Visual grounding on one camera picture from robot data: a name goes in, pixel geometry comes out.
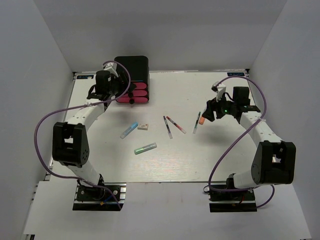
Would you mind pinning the green highlighter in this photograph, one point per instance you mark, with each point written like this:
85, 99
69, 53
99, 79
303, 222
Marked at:
145, 148

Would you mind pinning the pink drawer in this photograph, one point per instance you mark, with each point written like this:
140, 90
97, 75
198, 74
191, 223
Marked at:
136, 93
133, 100
138, 86

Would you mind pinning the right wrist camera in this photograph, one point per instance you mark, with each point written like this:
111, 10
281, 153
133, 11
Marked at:
219, 89

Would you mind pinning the orange highlighter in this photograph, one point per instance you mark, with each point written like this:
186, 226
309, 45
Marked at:
201, 120

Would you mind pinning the white eraser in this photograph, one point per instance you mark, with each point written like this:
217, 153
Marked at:
143, 126

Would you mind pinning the blue highlighter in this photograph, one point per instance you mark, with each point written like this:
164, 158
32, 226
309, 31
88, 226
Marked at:
129, 130

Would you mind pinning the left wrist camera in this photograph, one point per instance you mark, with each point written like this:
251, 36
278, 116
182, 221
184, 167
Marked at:
110, 67

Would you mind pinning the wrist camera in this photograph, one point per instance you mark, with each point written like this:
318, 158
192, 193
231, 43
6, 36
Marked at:
110, 67
219, 89

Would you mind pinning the pink top drawer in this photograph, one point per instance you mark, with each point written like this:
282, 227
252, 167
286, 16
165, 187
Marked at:
138, 86

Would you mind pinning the black drawer cabinet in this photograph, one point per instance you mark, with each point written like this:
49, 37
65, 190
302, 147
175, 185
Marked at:
138, 68

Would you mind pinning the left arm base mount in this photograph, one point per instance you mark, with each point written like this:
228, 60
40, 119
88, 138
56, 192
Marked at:
99, 200

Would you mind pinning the pink bottom drawer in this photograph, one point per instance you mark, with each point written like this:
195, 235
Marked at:
133, 100

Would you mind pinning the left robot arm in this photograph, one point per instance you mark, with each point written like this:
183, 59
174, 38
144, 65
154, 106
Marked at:
70, 145

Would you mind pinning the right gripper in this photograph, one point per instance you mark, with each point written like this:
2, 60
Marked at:
213, 105

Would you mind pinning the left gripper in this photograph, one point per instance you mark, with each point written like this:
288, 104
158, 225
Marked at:
123, 86

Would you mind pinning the red pen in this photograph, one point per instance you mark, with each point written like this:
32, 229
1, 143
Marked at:
176, 125

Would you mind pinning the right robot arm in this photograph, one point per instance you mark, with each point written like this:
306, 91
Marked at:
274, 160

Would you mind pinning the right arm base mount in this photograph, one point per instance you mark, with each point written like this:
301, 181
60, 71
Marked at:
231, 202

